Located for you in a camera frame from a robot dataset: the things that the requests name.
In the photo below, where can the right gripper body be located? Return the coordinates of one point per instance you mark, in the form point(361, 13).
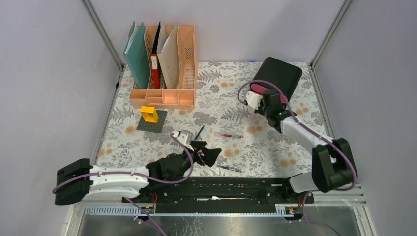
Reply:
point(263, 110)

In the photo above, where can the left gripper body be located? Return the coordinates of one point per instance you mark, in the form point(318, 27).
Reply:
point(186, 163)

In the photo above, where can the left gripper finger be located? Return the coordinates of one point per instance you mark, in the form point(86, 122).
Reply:
point(209, 156)
point(198, 146)

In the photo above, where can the purple pen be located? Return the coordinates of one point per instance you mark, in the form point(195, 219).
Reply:
point(230, 168)

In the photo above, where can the dark red pen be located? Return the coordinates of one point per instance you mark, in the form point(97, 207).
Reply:
point(232, 136)

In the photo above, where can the black pink drawer box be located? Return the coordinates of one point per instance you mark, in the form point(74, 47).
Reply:
point(283, 75)

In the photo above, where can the red binder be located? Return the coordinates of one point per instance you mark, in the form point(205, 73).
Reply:
point(154, 59)

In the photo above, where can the beige kraft notebook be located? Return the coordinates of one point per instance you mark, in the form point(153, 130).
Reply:
point(167, 53)

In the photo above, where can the teal folder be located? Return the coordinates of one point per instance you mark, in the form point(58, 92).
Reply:
point(135, 54)

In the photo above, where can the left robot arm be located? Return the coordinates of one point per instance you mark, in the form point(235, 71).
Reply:
point(81, 180)

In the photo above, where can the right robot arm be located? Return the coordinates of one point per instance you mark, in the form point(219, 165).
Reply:
point(332, 160)

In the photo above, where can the floral table mat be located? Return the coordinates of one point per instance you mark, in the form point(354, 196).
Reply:
point(263, 152)

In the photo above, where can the grey baseplate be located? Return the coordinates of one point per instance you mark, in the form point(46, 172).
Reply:
point(153, 127)

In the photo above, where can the orange plastic file organizer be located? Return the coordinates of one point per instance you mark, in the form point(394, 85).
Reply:
point(184, 96)

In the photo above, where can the yellow block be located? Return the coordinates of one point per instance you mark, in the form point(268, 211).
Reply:
point(149, 114)

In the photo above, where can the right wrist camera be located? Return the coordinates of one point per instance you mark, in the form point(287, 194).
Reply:
point(253, 100)

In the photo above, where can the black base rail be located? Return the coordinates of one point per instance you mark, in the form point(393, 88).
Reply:
point(221, 195)

